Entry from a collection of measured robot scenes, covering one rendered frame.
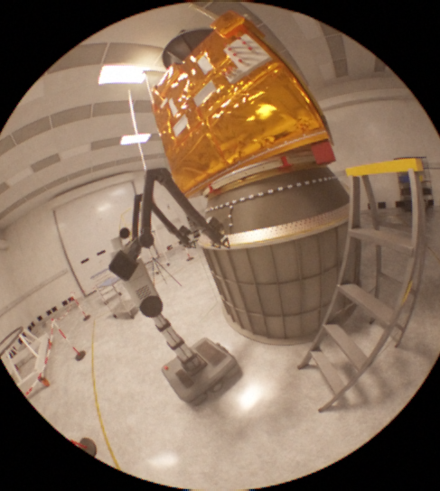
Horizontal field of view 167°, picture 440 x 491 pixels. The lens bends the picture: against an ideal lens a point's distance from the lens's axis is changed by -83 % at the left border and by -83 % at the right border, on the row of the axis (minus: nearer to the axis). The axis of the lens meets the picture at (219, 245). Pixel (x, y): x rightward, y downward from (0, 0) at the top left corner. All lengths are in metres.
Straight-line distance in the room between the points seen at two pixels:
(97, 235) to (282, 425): 8.58
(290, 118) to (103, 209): 8.30
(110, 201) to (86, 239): 2.31
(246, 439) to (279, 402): 0.42
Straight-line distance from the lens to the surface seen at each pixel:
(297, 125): 1.18
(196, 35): 2.87
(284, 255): 1.15
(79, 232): 8.50
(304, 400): 1.52
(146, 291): 0.97
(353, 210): 0.85
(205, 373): 1.49
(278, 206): 1.17
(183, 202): 0.89
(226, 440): 1.55
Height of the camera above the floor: 1.48
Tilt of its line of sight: 14 degrees down
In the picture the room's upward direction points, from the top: 19 degrees counter-clockwise
